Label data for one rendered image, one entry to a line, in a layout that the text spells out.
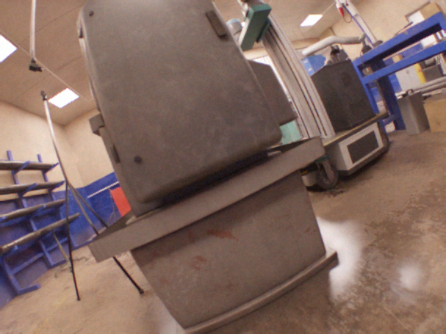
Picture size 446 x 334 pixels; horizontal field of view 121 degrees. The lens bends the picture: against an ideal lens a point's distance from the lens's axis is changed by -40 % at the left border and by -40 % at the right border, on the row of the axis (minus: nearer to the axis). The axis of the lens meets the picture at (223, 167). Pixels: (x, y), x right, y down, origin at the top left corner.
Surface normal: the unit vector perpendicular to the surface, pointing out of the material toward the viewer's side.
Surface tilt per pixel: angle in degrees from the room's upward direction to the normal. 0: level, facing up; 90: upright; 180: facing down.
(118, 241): 90
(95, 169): 90
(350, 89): 90
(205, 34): 90
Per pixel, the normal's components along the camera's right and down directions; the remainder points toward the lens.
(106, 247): 0.19, -0.02
